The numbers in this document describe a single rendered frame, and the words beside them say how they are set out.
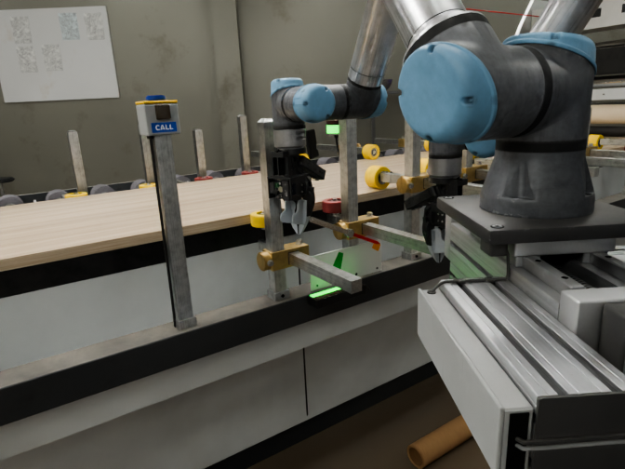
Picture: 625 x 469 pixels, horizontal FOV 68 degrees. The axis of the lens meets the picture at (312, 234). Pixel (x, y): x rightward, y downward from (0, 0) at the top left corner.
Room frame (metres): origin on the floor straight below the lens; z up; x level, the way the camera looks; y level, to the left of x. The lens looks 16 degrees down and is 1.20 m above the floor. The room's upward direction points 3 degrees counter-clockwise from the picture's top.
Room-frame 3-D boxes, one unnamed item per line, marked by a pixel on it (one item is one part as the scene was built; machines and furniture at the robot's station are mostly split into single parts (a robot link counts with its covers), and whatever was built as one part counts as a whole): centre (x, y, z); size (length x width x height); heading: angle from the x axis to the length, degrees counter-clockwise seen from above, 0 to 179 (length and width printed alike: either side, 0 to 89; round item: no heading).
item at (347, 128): (1.31, -0.11, 0.93); 0.04 x 0.04 x 0.48; 33
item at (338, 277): (1.13, 0.03, 0.81); 0.44 x 0.03 x 0.04; 33
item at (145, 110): (1.03, 0.32, 1.18); 0.07 x 0.07 x 0.08; 33
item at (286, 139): (1.10, 0.04, 1.12); 0.08 x 0.08 x 0.05
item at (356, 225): (1.32, -0.13, 0.85); 0.14 x 0.06 x 0.05; 123
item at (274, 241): (1.17, 0.10, 0.93); 0.04 x 0.04 x 0.48; 33
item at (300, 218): (1.09, 0.03, 0.94); 0.06 x 0.03 x 0.09; 143
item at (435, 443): (1.39, -0.44, 0.04); 0.30 x 0.08 x 0.08; 123
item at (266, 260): (1.18, 0.08, 0.81); 0.14 x 0.06 x 0.05; 123
